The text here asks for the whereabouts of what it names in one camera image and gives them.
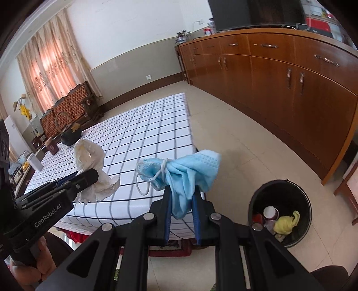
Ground wooden sofa bench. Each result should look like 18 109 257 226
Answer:
32 82 104 146

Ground person's leg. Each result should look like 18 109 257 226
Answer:
310 266 349 291
45 232 75 269

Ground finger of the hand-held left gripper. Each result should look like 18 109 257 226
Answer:
25 172 79 196
15 168 100 209

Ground person's left leg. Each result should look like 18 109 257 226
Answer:
45 232 75 269

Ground person's left hand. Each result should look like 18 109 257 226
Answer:
10 236 56 291

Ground pink beige curtain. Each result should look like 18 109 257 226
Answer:
17 11 102 112

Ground red patterned rug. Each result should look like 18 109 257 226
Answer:
120 239 193 256

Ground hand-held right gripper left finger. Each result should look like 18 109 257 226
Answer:
52 185 172 291

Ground wooden chair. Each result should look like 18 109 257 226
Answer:
334 162 358 227

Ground small white box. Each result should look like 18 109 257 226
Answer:
27 159 44 172

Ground black iron teapot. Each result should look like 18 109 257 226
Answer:
55 112 81 146

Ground white checkered tablecloth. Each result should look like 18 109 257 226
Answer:
24 93 206 241

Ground small potted plant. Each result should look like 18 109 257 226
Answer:
176 29 191 44

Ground yellow cloth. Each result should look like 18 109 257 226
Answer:
273 211 300 235

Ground white tissue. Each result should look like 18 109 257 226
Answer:
73 139 121 203

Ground red cloth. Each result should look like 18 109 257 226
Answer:
60 228 84 244

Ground black television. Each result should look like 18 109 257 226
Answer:
208 0 305 31

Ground blue face mask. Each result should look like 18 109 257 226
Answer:
136 150 221 220

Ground black trash bin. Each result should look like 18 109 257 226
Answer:
248 180 312 248

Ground large red box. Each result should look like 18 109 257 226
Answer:
305 17 333 32

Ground long wooden cabinet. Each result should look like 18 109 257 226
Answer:
179 28 358 185

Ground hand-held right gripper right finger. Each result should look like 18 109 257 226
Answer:
192 187 326 291

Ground small brown box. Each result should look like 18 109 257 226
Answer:
45 138 60 155

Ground person's right leg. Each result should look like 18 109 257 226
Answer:
310 266 349 291

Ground white fridge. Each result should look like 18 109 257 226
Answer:
4 115 24 146

